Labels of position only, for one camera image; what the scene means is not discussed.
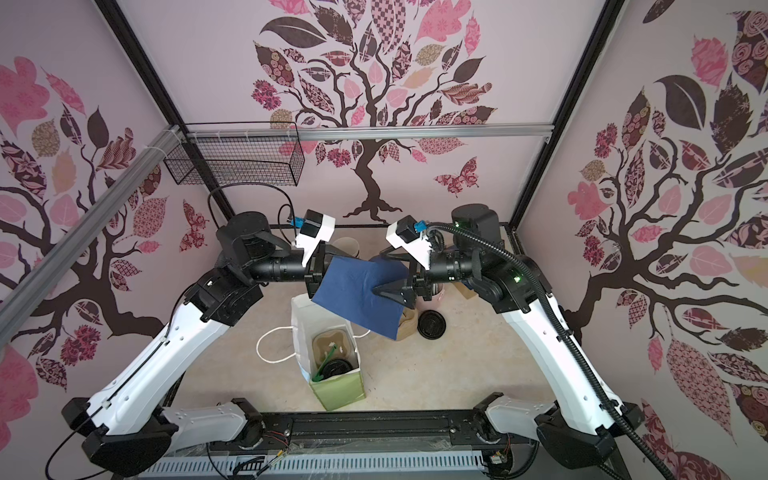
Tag white slotted cable duct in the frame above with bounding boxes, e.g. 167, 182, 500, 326
138, 451, 485, 479

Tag paper gift bag with handles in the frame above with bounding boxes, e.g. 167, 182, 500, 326
277, 294, 366, 411

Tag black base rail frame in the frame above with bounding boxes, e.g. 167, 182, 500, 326
110, 406, 631, 480

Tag pink bucket straw holder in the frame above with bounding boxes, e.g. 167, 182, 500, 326
429, 284, 445, 310

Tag dark blue napkin single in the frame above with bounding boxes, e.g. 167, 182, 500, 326
312, 256, 408, 340

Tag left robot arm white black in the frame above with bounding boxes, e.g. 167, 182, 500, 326
62, 210, 336, 477

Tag aluminium rail left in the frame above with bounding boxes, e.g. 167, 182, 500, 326
1, 125, 183, 345

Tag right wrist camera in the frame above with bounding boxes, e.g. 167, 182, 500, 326
386, 215, 433, 270

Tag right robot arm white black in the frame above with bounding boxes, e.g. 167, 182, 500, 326
373, 204, 675, 479

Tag cardboard box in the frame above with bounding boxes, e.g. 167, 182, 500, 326
453, 282, 477, 299

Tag black wire basket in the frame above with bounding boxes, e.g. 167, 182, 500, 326
164, 120, 305, 187

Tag green straw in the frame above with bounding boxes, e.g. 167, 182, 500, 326
312, 343, 338, 382

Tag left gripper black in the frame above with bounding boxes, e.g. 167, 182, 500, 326
248, 242, 369, 298

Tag stack of paper cups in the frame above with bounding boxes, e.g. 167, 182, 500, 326
332, 237, 360, 258

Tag black coffee lid stack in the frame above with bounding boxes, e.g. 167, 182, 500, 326
417, 310, 447, 340

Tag brown pulp cup carrier stack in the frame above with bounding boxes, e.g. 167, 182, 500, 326
396, 308, 418, 341

